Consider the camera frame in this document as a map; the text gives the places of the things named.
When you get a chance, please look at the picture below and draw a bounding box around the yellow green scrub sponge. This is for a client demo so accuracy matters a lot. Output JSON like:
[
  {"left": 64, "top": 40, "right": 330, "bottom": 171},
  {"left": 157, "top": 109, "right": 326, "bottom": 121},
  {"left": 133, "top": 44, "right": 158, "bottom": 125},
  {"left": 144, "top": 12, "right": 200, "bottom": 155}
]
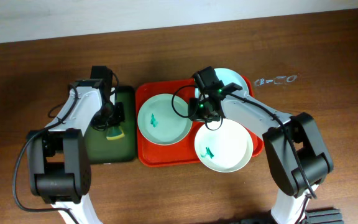
[{"left": 106, "top": 126, "right": 125, "bottom": 141}]

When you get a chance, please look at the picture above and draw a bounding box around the pale blue plate top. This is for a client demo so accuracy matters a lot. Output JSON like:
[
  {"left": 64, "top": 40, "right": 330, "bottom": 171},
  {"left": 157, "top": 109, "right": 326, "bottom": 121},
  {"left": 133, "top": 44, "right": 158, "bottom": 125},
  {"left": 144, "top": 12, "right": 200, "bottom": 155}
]
[{"left": 198, "top": 67, "right": 250, "bottom": 97}]

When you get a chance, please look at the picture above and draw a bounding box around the pale green plate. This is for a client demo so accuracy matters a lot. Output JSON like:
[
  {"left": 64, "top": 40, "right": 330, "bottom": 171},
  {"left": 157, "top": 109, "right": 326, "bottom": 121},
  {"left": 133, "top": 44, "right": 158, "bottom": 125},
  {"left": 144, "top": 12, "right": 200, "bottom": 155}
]
[{"left": 137, "top": 93, "right": 193, "bottom": 146}]

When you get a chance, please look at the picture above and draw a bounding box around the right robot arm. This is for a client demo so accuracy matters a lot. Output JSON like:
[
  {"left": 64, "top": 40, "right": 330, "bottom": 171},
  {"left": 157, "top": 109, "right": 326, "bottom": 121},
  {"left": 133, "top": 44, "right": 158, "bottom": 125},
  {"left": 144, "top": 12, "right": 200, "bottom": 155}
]
[{"left": 188, "top": 67, "right": 343, "bottom": 223}]

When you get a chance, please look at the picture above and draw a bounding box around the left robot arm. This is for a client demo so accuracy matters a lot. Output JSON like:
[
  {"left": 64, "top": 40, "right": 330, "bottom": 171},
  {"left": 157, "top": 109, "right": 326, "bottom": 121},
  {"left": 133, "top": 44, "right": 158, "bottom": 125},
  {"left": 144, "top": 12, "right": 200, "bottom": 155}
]
[{"left": 24, "top": 65, "right": 125, "bottom": 223}]

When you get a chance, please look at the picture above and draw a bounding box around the dark green rectangular tray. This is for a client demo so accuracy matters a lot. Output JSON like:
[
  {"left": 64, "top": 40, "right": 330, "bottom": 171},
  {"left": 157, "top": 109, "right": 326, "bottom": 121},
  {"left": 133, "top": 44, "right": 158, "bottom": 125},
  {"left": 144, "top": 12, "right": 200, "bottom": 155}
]
[{"left": 85, "top": 86, "right": 137, "bottom": 164}]

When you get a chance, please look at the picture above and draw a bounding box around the white plate bottom right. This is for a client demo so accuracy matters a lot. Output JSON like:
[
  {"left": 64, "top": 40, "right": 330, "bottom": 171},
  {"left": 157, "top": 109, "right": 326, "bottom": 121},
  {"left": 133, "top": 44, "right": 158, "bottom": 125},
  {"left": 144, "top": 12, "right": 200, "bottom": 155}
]
[{"left": 194, "top": 119, "right": 254, "bottom": 173}]

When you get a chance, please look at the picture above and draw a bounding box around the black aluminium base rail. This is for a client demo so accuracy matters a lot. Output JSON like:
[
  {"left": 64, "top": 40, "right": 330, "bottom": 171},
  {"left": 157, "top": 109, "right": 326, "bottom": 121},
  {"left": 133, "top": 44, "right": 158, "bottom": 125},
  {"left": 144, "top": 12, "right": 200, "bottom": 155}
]
[{"left": 228, "top": 208, "right": 345, "bottom": 224}]

